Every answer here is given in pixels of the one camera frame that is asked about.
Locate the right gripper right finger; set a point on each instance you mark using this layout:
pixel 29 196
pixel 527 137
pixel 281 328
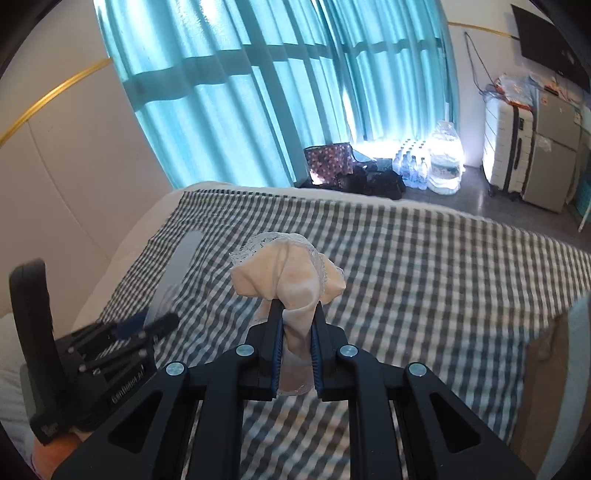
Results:
pixel 404 422

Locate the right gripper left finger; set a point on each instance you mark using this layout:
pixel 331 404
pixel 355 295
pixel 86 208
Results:
pixel 186 420

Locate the clear plastic strip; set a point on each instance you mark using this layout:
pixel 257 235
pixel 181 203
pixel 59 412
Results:
pixel 175 270

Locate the beige cloth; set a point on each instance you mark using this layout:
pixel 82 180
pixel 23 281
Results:
pixel 287 267

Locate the person hand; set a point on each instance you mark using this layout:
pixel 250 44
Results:
pixel 46 458

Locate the cardboard box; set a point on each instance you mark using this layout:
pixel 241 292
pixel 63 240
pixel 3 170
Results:
pixel 555 410

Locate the checkered bed sheet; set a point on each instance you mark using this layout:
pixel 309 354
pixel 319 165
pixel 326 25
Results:
pixel 463 295

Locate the black clothes on floor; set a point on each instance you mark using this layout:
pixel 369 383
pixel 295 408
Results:
pixel 371 183

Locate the water bottle pack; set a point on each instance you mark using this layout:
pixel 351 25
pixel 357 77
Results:
pixel 412 162

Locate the teal waste basket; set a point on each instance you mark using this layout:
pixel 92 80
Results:
pixel 582 198

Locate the patterned bag on floor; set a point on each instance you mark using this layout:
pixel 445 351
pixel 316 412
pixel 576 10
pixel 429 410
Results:
pixel 327 163

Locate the grey mini fridge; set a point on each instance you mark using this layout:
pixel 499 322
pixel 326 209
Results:
pixel 557 134

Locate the white suitcase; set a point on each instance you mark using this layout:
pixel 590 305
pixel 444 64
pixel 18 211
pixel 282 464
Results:
pixel 508 139

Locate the teal curtain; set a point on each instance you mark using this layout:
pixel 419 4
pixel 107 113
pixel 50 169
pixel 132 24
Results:
pixel 236 91

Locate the wall television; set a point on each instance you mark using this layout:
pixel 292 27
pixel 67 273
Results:
pixel 541 42

